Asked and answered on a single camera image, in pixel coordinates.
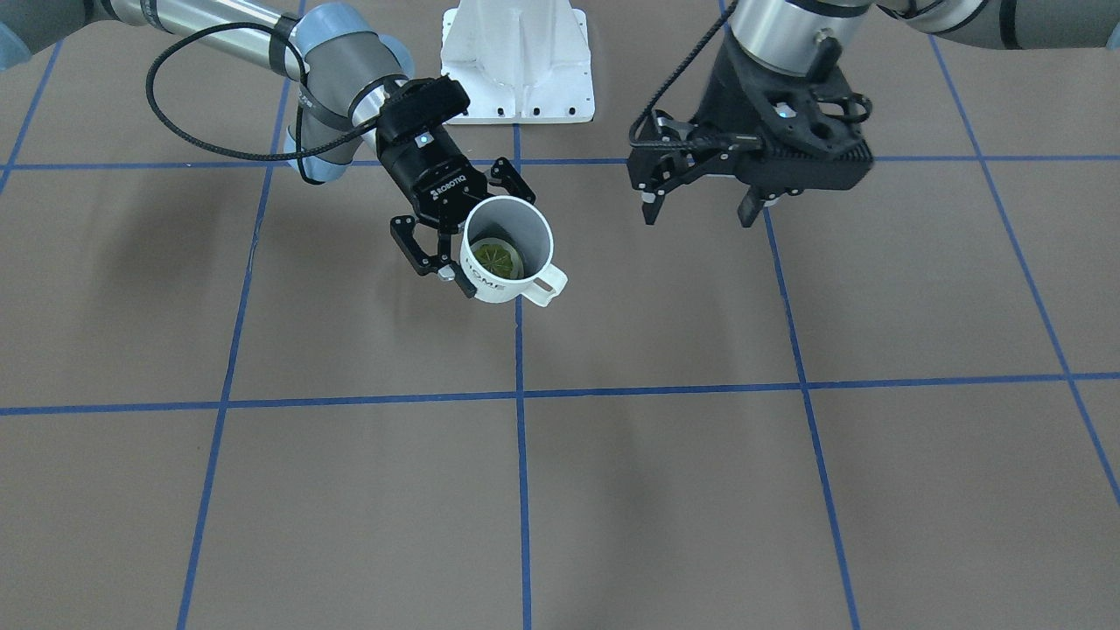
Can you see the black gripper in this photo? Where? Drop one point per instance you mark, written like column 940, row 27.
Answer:
column 733, row 93
column 426, row 178

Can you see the white ceramic mug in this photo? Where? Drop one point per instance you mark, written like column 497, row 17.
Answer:
column 522, row 225

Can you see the green lemon slice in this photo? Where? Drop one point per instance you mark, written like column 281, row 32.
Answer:
column 499, row 258

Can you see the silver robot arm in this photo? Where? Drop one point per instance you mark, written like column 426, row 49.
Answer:
column 777, row 32
column 355, row 87

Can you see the brown paper table cover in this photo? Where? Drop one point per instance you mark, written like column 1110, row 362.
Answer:
column 228, row 402

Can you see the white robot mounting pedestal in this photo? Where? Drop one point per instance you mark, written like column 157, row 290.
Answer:
column 520, row 62

